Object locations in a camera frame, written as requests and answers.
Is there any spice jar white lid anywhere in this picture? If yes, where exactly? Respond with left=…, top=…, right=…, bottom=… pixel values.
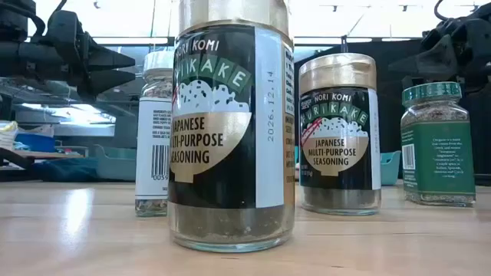
left=134, top=50, right=176, bottom=219

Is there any blue-grey plastic bin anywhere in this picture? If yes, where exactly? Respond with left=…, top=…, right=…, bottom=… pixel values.
left=94, top=144, right=138, bottom=182

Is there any wooden workbench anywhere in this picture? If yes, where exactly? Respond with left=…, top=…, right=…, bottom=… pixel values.
left=0, top=147, right=87, bottom=172

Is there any blue storage box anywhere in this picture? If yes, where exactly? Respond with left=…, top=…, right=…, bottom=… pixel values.
left=15, top=132, right=57, bottom=153

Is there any teal plastic bin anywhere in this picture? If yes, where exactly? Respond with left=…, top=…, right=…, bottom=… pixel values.
left=380, top=149, right=402, bottom=186

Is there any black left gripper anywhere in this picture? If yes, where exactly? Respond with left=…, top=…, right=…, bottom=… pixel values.
left=39, top=9, right=137, bottom=100

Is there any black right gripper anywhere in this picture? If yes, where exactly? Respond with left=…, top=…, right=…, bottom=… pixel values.
left=388, top=4, right=487, bottom=96

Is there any navy blue cloth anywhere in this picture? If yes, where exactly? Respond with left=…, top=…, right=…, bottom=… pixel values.
left=32, top=156, right=99, bottom=182

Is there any white yellow bag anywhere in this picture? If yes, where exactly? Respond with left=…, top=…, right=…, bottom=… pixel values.
left=0, top=120, right=19, bottom=151

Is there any oregano jar green lid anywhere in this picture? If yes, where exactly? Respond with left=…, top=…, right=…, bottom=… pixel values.
left=400, top=81, right=477, bottom=209

